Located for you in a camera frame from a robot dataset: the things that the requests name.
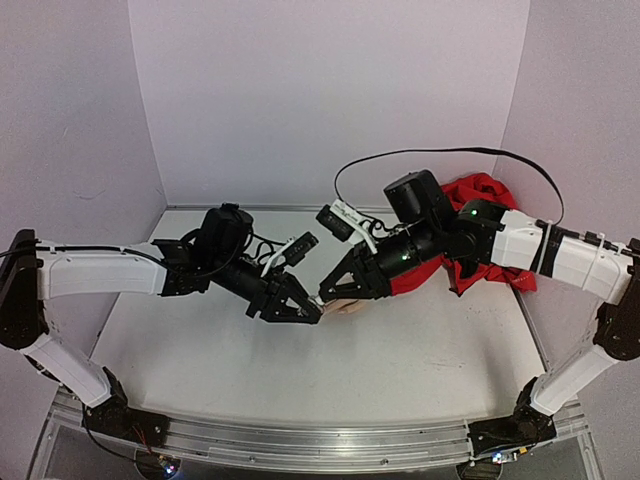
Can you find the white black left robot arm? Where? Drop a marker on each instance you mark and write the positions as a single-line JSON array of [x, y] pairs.
[[33, 272]]

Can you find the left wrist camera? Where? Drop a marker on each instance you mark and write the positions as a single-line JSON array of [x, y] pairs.
[[291, 253]]

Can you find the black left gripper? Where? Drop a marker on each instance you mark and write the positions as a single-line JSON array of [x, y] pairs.
[[284, 287]]

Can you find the mannequin hand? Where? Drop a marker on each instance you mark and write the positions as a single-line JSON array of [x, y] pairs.
[[343, 306]]

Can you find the aluminium table edge rail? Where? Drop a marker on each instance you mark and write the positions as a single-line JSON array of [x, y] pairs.
[[276, 207]]

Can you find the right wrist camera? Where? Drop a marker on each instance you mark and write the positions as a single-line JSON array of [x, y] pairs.
[[346, 224]]

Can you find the aluminium front base frame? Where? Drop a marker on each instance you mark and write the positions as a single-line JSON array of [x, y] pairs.
[[75, 444]]

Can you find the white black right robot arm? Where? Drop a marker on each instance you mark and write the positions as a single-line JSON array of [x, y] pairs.
[[484, 233]]

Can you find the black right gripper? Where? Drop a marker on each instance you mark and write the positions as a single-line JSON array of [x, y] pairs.
[[364, 270]]

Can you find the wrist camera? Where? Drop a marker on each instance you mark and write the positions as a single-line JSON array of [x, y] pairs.
[[346, 224], [291, 253]]

